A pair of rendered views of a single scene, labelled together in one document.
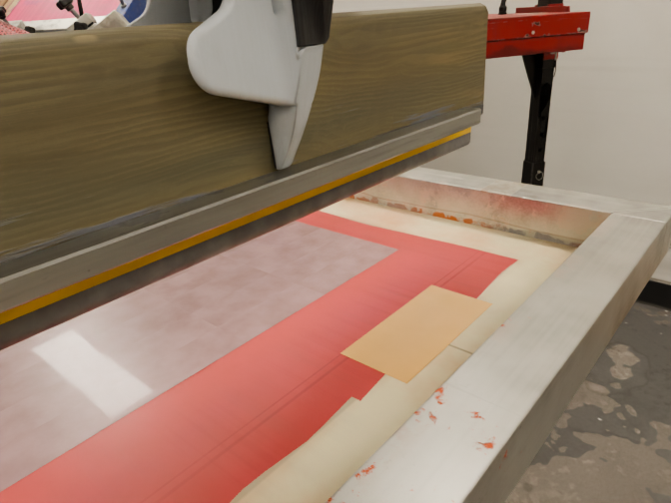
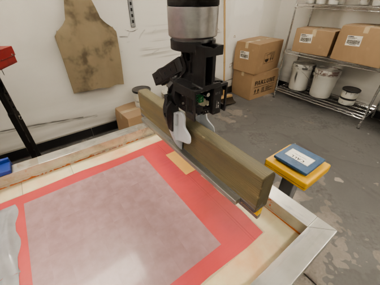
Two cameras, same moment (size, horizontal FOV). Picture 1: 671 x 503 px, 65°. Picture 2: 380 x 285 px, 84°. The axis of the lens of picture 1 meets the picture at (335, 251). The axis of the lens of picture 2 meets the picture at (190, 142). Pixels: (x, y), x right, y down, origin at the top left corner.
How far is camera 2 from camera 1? 0.48 m
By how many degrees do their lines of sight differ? 67
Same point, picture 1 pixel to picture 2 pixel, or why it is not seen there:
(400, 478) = not seen: hidden behind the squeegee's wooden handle
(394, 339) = (185, 165)
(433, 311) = (177, 157)
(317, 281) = (150, 173)
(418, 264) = (154, 154)
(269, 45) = (203, 121)
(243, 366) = (183, 191)
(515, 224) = (149, 133)
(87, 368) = (169, 225)
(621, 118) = (24, 81)
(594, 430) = not seen: hidden behind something
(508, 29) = not seen: outside the picture
